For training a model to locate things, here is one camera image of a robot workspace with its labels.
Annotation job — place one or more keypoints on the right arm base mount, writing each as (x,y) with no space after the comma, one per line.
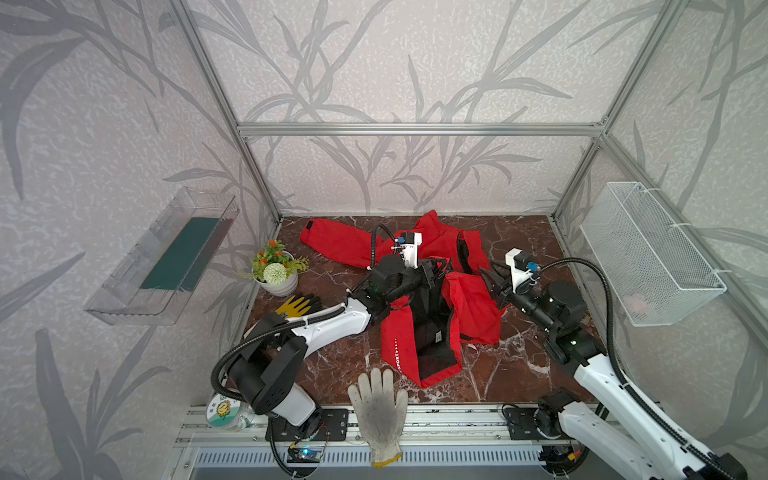
(521,422)

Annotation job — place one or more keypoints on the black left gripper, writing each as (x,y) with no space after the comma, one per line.
(424,278)

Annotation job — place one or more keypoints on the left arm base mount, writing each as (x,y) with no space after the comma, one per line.
(323,424)

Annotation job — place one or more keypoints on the round tape roll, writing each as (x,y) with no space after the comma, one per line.
(227,413)

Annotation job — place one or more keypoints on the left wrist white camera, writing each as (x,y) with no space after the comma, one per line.
(406,245)

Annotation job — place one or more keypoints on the aluminium cage frame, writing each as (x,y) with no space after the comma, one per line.
(510,107)

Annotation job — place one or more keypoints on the clear plastic wall tray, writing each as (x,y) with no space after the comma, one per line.
(153,284)

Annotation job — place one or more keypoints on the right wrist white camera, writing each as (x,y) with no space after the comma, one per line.
(524,271)

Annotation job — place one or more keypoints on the yellow black rubber glove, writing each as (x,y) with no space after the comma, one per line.
(300,305)

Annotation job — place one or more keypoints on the white wire mesh basket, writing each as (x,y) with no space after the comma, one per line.
(641,249)

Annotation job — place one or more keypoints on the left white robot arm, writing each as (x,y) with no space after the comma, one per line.
(262,370)

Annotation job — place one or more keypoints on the red X-Sport jacket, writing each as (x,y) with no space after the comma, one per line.
(456,300)

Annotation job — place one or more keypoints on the pink object in basket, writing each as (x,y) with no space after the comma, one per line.
(638,307)

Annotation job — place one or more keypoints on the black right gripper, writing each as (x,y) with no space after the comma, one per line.
(504,292)

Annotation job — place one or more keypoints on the potted artificial flower plant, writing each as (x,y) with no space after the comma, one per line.
(276,270)

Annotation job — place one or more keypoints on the white knit work glove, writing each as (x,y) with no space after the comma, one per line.
(381,413)

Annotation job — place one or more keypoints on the wrist white camera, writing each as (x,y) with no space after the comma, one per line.
(406,245)
(524,271)

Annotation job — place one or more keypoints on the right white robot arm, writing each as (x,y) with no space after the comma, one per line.
(627,430)

